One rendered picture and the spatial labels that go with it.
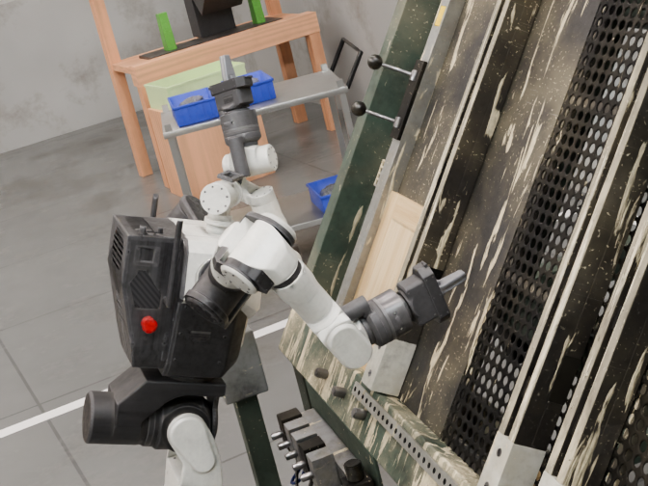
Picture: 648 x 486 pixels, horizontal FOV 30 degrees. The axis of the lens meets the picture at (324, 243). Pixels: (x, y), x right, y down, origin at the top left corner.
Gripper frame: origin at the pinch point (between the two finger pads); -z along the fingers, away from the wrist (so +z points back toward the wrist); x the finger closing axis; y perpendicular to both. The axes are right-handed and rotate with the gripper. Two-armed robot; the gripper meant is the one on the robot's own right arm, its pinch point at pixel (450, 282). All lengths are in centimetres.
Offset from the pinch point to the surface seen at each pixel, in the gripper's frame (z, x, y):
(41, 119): 34, -101, 952
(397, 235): -9, -10, 58
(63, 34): -20, -40, 956
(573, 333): -8.9, -6.8, -27.2
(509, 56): -40, 24, 32
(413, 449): 18.4, -32.6, 7.9
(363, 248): -2, -14, 69
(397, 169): -18, 0, 69
